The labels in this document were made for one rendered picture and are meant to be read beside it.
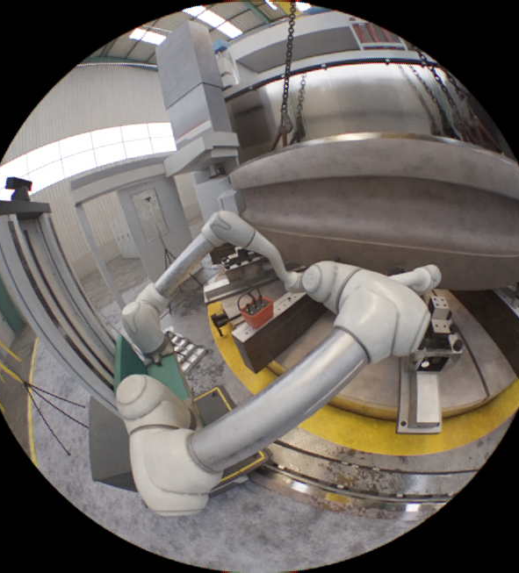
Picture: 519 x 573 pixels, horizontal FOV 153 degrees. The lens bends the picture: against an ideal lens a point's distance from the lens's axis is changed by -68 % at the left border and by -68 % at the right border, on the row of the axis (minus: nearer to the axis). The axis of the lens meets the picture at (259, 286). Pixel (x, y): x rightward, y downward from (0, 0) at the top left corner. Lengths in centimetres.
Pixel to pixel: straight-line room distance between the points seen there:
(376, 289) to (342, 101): 440
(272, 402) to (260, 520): 133
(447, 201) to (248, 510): 231
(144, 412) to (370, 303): 54
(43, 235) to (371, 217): 163
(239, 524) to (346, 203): 228
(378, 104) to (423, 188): 342
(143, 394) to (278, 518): 129
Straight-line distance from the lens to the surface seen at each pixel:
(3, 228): 60
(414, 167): 119
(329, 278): 44
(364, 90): 471
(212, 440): 39
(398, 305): 38
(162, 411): 52
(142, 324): 90
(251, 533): 163
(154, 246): 407
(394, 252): 126
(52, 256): 80
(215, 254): 351
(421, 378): 140
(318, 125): 457
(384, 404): 140
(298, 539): 160
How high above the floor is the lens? 154
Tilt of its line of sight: 30 degrees down
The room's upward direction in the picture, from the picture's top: 14 degrees counter-clockwise
